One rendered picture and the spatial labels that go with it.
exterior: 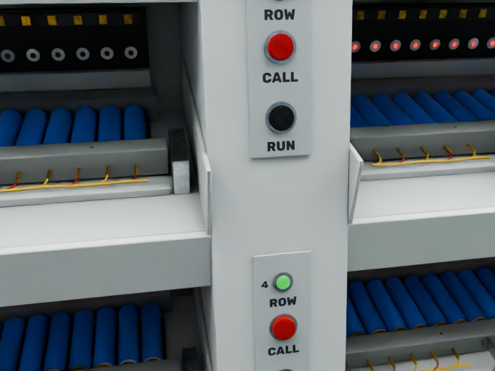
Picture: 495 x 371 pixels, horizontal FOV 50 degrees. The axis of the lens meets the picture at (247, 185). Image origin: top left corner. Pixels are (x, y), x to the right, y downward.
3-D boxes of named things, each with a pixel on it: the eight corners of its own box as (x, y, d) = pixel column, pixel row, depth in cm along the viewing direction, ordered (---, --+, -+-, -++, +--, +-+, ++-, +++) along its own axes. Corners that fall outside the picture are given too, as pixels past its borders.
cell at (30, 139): (49, 126, 46) (40, 165, 41) (27, 127, 46) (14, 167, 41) (46, 107, 45) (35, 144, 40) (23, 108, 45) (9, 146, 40)
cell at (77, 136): (98, 124, 47) (95, 162, 42) (76, 125, 47) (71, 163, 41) (96, 105, 46) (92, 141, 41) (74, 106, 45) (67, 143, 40)
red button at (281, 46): (294, 60, 32) (294, 33, 32) (268, 61, 32) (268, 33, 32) (290, 59, 33) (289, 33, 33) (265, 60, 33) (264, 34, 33)
